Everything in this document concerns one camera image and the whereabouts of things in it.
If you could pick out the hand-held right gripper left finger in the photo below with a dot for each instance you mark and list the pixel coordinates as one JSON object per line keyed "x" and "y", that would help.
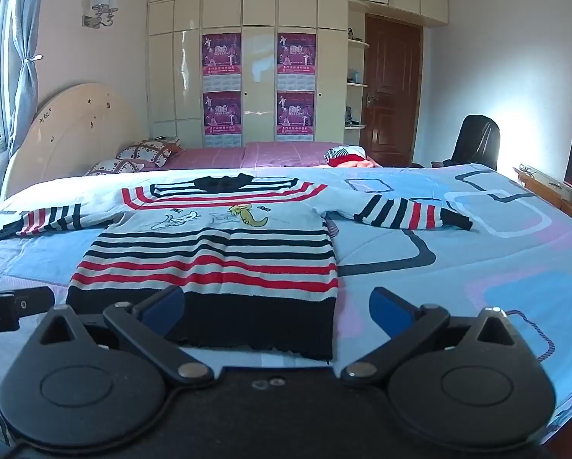
{"x": 164, "y": 306}

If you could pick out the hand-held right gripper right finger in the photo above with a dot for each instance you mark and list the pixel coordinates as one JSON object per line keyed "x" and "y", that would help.
{"x": 386, "y": 313}

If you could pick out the striped knit sweater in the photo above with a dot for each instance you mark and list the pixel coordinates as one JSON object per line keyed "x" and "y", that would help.
{"x": 209, "y": 258}

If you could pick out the patterned pillow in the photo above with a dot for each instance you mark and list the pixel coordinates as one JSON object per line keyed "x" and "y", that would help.
{"x": 144, "y": 152}
{"x": 116, "y": 166}

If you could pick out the pink garment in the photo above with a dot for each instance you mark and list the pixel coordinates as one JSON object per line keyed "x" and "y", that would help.
{"x": 364, "y": 163}

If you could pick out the red garment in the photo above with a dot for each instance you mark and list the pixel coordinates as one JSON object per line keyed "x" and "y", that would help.
{"x": 345, "y": 160}

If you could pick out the grey striped garment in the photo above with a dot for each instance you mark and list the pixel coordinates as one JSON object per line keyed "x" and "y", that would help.
{"x": 337, "y": 153}

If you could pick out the pink checked bedsheet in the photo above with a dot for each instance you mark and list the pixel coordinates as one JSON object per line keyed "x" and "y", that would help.
{"x": 266, "y": 155}

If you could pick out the black chair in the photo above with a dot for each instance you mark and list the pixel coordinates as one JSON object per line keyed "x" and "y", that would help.
{"x": 477, "y": 141}

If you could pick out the eyeglasses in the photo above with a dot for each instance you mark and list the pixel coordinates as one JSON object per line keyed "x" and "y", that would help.
{"x": 527, "y": 169}

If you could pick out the cream rounded headboard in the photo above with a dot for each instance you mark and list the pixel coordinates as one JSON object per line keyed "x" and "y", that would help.
{"x": 75, "y": 124}

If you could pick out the wooden cabinet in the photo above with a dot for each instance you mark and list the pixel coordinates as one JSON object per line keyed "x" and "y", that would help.
{"x": 553, "y": 191}

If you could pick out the brown wooden door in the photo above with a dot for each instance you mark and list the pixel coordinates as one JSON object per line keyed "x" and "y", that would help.
{"x": 393, "y": 91}

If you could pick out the cream corner shelves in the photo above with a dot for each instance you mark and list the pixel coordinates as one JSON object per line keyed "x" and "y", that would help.
{"x": 355, "y": 83}

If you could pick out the blue curtain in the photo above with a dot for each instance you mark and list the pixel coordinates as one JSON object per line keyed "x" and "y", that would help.
{"x": 27, "y": 57}

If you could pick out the cream wardrobe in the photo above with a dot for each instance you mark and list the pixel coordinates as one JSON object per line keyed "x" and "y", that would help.
{"x": 262, "y": 9}

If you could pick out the purple wall poster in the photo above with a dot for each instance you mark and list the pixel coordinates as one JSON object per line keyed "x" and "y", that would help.
{"x": 295, "y": 114}
{"x": 222, "y": 117}
{"x": 296, "y": 52}
{"x": 221, "y": 55}

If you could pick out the wall lamp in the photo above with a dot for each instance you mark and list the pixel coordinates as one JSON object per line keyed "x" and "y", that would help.
{"x": 103, "y": 7}

